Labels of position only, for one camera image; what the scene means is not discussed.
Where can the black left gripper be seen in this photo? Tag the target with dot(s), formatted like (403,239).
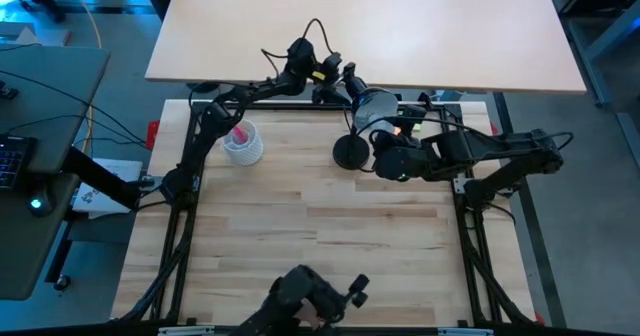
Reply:
(330,81)

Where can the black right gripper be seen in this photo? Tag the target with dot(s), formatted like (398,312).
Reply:
(410,143)

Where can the black gooseneck desk lamp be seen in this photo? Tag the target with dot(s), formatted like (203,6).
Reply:
(351,152)

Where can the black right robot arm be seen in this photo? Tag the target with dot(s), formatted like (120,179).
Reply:
(495,151)

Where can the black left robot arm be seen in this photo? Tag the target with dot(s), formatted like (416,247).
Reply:
(210,126)

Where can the pink marker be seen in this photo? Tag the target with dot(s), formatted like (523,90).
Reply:
(239,135)

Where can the red clamp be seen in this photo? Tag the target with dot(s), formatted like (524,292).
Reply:
(539,319)
(496,128)
(153,135)

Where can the white textured cup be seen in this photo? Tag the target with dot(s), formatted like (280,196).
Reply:
(243,148)

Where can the light wooden desk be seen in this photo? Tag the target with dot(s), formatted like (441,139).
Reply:
(450,36)

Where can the black desk foot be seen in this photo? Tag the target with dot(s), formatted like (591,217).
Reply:
(202,87)

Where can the silver mounting plate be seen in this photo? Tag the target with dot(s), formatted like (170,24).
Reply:
(186,331)
(465,332)

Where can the white printed paper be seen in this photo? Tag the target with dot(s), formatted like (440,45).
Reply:
(125,168)

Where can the grey metal shelf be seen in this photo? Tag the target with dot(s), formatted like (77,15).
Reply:
(600,36)

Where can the black computer mouse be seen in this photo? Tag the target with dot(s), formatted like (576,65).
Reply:
(40,203)

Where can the grey side desk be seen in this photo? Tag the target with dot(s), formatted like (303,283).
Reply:
(45,226)

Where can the small black device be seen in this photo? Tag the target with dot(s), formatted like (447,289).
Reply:
(7,91)

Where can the black keyboard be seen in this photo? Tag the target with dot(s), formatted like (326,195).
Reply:
(12,161)

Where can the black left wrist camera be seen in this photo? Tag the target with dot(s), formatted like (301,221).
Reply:
(331,63)

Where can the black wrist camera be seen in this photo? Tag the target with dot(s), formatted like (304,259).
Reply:
(412,113)
(331,63)

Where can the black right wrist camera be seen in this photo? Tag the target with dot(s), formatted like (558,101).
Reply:
(412,113)

